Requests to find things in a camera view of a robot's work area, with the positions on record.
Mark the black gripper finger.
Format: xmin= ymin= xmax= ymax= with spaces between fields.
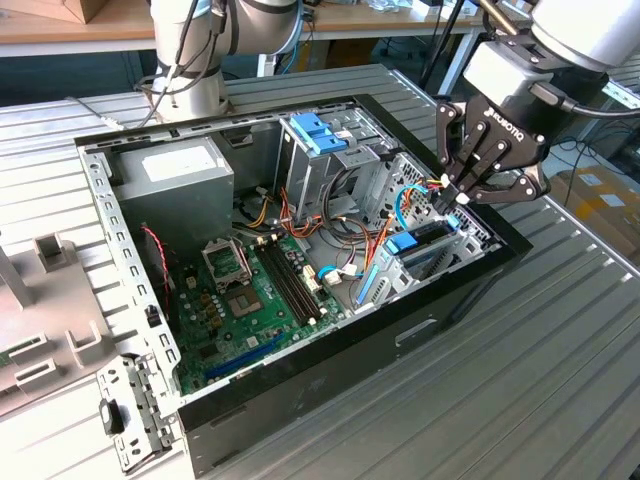
xmin=434 ymin=101 xmax=489 ymax=200
xmin=457 ymin=139 xmax=551 ymax=206

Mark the orange yellow power wire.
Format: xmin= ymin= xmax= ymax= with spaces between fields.
xmin=424 ymin=175 xmax=455 ymax=217

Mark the blue data wire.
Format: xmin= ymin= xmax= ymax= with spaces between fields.
xmin=393 ymin=183 xmax=460 ymax=234

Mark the hard disk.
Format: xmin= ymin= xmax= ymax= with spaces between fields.
xmin=355 ymin=218 xmax=461 ymax=307

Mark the grey metal disk bay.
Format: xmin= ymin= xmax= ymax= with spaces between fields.
xmin=349 ymin=222 xmax=501 ymax=315

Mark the labelled brown cardboard box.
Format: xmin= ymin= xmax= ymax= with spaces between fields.
xmin=544 ymin=167 xmax=640 ymax=251

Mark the blue plastic drive latch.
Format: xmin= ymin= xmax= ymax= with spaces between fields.
xmin=288 ymin=113 xmax=347 ymax=157

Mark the grey metal drive cage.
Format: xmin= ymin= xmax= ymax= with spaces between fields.
xmin=273 ymin=107 xmax=401 ymax=226

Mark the black RAM slot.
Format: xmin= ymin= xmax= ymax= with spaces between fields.
xmin=263 ymin=240 xmax=316 ymax=326
xmin=268 ymin=237 xmax=321 ymax=323
xmin=258 ymin=242 xmax=311 ymax=329
xmin=273 ymin=233 xmax=327 ymax=319

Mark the black open PC case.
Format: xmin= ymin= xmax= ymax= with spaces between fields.
xmin=73 ymin=92 xmax=534 ymax=479

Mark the CPU socket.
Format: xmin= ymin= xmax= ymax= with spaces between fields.
xmin=222 ymin=285 xmax=265 ymax=321

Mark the metal socket cover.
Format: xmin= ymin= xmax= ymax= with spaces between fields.
xmin=200 ymin=238 xmax=252 ymax=290

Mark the green motherboard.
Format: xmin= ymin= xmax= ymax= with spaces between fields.
xmin=169 ymin=234 xmax=346 ymax=396

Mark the grey power supply unit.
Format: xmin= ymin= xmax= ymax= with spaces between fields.
xmin=113 ymin=135 xmax=236 ymax=251

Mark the blue expansion slot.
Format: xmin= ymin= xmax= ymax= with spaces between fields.
xmin=204 ymin=333 xmax=286 ymax=382

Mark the small brown cardboard box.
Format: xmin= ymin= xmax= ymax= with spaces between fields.
xmin=29 ymin=0 xmax=109 ymax=25

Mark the grey parts rack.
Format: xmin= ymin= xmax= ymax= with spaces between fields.
xmin=0 ymin=233 xmax=119 ymax=419

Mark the black camera cable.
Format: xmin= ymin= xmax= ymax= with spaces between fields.
xmin=528 ymin=81 xmax=640 ymax=120

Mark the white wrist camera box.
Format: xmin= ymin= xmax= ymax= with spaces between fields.
xmin=462 ymin=40 xmax=557 ymax=102

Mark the wooden desk white frame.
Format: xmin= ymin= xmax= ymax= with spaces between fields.
xmin=0 ymin=0 xmax=604 ymax=96

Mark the blue wire white plug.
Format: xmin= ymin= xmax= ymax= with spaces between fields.
xmin=317 ymin=263 xmax=361 ymax=287

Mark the yellow orange wire bundle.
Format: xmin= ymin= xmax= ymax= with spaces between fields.
xmin=248 ymin=193 xmax=275 ymax=230

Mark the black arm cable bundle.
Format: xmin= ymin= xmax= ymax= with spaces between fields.
xmin=133 ymin=0 xmax=241 ymax=129

